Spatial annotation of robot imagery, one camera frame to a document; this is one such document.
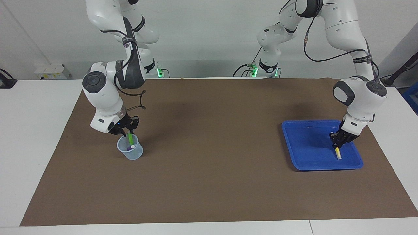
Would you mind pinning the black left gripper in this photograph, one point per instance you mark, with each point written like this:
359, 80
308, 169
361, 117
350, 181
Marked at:
347, 133

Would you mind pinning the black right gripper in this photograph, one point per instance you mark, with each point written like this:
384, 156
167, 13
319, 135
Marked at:
120, 125

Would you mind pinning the black stand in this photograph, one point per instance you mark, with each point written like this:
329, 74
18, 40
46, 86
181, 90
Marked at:
400, 71

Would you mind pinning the purple pen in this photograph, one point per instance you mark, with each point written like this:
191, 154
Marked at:
130, 148

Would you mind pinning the brown table mat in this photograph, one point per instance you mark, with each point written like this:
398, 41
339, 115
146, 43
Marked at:
209, 163

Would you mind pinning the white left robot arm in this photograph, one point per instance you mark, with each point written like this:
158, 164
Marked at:
359, 98

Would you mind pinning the black table clamp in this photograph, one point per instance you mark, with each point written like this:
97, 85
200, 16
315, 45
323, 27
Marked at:
6, 81

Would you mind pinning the blue plastic tray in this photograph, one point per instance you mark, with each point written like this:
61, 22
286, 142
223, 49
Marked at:
310, 147

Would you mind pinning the blue crate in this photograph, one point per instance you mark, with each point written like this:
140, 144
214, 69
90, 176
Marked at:
412, 98

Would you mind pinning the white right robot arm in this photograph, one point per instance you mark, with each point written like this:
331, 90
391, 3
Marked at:
104, 98

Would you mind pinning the yellow pen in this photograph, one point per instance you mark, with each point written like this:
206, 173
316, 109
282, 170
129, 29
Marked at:
338, 153

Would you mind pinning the green pen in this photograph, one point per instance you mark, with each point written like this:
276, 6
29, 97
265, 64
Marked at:
131, 140

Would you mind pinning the clear plastic cup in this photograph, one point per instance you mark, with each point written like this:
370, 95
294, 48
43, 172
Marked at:
134, 155

